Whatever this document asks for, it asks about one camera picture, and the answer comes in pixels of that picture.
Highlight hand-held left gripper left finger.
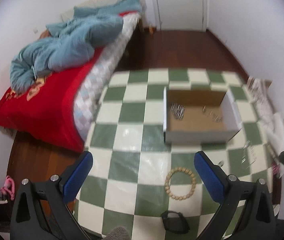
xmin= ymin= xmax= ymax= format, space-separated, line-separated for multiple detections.
xmin=10 ymin=151 xmax=94 ymax=240

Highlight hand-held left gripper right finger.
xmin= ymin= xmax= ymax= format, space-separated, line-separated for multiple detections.
xmin=194 ymin=151 xmax=276 ymax=240

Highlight wooden bead bracelet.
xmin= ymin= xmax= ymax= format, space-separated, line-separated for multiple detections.
xmin=165 ymin=168 xmax=198 ymax=201

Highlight cardboard box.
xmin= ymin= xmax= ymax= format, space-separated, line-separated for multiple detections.
xmin=163 ymin=87 xmax=244 ymax=144

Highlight clear plastic bags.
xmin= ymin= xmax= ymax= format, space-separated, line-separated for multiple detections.
xmin=246 ymin=77 xmax=284 ymax=157

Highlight silver hair clips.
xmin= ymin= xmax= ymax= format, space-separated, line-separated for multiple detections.
xmin=201 ymin=107 xmax=224 ymax=123

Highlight grey fabric slipper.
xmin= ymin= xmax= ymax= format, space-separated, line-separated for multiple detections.
xmin=101 ymin=226 xmax=130 ymax=240

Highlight green white checkered tablecloth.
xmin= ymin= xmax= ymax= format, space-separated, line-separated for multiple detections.
xmin=73 ymin=68 xmax=282 ymax=240

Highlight pink plastic hanger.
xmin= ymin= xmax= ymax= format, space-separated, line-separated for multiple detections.
xmin=0 ymin=176 xmax=16 ymax=201

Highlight red blanket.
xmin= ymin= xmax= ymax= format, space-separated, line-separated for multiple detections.
xmin=0 ymin=47 xmax=108 ymax=153

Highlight checked mattress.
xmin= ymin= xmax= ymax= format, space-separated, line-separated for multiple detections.
xmin=73 ymin=12 xmax=143 ymax=141

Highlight light blue duvet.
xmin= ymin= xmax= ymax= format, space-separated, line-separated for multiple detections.
xmin=9 ymin=0 xmax=143 ymax=93

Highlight white door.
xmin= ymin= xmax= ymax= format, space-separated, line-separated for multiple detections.
xmin=149 ymin=0 xmax=208 ymax=32

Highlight cream pillow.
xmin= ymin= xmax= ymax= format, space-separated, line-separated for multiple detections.
xmin=60 ymin=0 xmax=145 ymax=23

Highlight black wrist strap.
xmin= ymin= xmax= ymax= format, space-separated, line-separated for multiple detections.
xmin=160 ymin=211 xmax=191 ymax=232

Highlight silver chain necklace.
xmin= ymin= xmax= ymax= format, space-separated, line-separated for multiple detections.
xmin=170 ymin=102 xmax=186 ymax=119

